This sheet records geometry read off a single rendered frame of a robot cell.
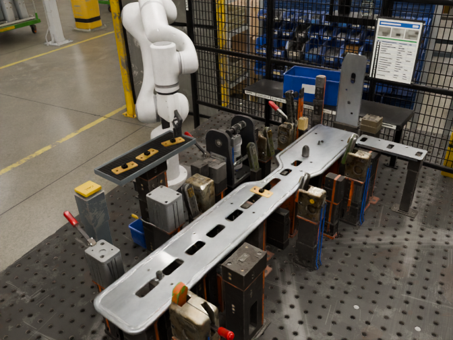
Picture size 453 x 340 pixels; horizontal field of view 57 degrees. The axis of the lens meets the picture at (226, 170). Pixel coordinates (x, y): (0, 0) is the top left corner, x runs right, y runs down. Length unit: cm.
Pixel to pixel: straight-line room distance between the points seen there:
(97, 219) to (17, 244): 187
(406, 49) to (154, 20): 123
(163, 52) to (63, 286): 95
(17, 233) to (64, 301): 171
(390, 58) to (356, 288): 116
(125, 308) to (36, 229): 221
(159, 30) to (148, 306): 91
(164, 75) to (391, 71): 124
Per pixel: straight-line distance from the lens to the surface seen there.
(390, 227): 198
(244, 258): 124
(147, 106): 183
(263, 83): 254
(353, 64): 204
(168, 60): 144
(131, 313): 118
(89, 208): 138
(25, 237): 329
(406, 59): 226
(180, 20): 413
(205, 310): 108
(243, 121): 167
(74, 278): 179
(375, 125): 205
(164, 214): 137
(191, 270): 126
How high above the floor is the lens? 187
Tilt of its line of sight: 31 degrees down
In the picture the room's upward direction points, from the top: 2 degrees counter-clockwise
